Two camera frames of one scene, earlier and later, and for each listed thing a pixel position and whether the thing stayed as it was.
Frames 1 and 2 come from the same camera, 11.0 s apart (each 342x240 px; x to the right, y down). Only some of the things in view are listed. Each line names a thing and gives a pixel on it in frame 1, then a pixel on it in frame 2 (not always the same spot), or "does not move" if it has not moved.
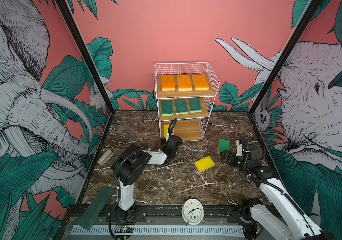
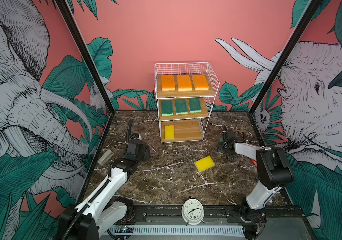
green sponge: x=167 y=108 does not move
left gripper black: x=162 y=146 to x=146 y=152
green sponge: x=194 y=105 does not move
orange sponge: x=184 y=83 does not move
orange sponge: x=168 y=83 does not move
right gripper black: x=227 y=154 to x=220 y=148
